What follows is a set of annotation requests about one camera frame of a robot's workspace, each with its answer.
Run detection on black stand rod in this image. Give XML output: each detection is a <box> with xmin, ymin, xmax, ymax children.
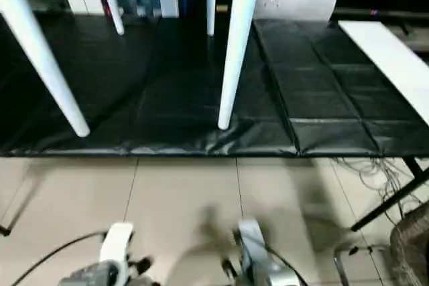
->
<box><xmin>350</xmin><ymin>157</ymin><xmax>429</xmax><ymax>232</ymax></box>

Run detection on black work mat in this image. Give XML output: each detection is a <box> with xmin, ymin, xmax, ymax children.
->
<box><xmin>0</xmin><ymin>9</ymin><xmax>429</xmax><ymax>159</ymax></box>

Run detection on brown woven basket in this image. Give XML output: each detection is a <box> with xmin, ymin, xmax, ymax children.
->
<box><xmin>390</xmin><ymin>212</ymin><xmax>429</xmax><ymax>286</ymax></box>

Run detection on white flat board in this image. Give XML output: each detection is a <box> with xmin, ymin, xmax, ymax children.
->
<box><xmin>337</xmin><ymin>20</ymin><xmax>429</xmax><ymax>115</ymax></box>

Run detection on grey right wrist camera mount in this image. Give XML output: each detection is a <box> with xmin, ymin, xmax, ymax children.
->
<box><xmin>234</xmin><ymin>219</ymin><xmax>269</xmax><ymax>277</ymax></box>

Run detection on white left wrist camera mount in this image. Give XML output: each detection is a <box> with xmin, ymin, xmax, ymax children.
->
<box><xmin>99</xmin><ymin>221</ymin><xmax>135</xmax><ymax>282</ymax></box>

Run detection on grey metal stand frame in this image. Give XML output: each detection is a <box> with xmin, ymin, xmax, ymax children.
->
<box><xmin>332</xmin><ymin>244</ymin><xmax>391</xmax><ymax>286</ymax></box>

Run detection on black metal frame bar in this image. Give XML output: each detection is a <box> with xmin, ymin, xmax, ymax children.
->
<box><xmin>0</xmin><ymin>161</ymin><xmax>46</xmax><ymax>236</ymax></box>

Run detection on thin tangled floor cables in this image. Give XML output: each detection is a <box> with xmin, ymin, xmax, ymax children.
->
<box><xmin>330</xmin><ymin>157</ymin><xmax>429</xmax><ymax>226</ymax></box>

